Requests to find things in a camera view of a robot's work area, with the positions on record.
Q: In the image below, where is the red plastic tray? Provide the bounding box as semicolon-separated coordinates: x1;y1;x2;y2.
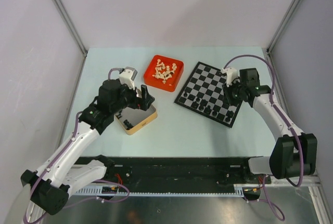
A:
143;55;184;92

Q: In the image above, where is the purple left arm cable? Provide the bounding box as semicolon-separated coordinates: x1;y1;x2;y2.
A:
22;67;131;223

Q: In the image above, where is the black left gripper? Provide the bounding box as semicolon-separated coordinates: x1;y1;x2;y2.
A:
111;81;154;114

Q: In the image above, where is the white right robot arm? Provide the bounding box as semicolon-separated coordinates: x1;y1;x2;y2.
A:
221;67;317;183

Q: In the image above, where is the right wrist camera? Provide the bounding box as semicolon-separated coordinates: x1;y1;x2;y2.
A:
221;67;238;87

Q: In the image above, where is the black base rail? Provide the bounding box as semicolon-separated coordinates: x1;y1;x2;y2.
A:
80;155;265;184

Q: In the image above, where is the pile of white chess pieces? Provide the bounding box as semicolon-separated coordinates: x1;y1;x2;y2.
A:
152;59;177;84

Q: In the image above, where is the gold metal tin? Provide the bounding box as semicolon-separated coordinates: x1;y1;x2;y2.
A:
115;105;158;135

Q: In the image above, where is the pile of black chess pieces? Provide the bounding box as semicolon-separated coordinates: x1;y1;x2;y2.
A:
117;115;134;129

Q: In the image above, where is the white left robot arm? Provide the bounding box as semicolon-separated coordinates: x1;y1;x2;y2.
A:
20;79;155;215

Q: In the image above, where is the black and white chessboard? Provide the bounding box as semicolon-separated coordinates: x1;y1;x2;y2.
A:
174;62;241;128

